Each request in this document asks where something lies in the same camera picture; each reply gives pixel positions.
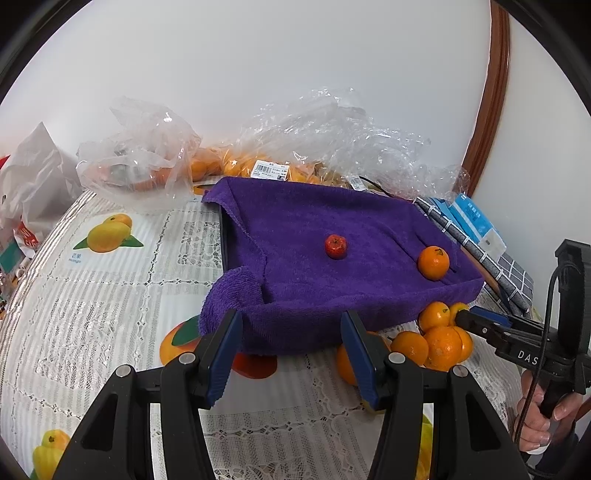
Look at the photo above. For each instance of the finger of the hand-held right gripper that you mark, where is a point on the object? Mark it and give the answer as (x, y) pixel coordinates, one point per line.
(501, 319)
(480, 328)

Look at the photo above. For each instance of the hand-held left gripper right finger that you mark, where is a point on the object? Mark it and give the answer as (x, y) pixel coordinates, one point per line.
(360, 360)

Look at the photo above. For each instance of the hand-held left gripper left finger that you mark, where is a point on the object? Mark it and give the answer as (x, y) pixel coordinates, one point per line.
(221, 360)

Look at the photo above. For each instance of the yellowish orange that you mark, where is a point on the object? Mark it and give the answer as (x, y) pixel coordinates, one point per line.
(458, 310)

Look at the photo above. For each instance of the large orange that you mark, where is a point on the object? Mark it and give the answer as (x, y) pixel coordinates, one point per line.
(443, 350)

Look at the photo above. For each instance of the small red fruit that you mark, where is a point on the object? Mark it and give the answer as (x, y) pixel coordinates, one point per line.
(335, 247)

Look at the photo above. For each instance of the person's right hand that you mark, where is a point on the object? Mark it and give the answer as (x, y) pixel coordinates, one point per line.
(531, 429)

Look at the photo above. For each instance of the grey checked cloth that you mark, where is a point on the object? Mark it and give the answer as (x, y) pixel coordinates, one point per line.
(508, 272)

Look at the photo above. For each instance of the blue white tissue pack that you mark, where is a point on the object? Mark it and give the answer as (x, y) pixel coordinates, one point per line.
(478, 221)

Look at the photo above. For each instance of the purple towel covered tray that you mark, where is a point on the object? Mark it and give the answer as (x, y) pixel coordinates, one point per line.
(300, 277)

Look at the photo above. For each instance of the fruit print tablecloth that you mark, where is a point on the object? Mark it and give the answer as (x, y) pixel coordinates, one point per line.
(115, 300)

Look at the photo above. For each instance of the plastic bag of brown fruit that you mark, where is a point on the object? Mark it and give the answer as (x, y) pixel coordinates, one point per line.
(330, 177)

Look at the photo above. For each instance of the plastic bag of oranges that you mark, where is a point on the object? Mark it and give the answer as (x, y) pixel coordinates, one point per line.
(235, 166)

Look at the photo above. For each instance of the clear plastic bag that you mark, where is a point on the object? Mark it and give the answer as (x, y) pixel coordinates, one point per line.
(134, 157)

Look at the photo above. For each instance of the crumpled clear plastic wrap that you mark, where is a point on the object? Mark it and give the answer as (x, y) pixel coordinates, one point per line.
(346, 134)

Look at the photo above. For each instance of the white plastic bag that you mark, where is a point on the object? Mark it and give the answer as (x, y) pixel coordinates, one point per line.
(37, 184)

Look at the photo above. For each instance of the brown wooden door frame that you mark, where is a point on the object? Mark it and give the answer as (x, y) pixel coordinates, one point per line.
(489, 92)

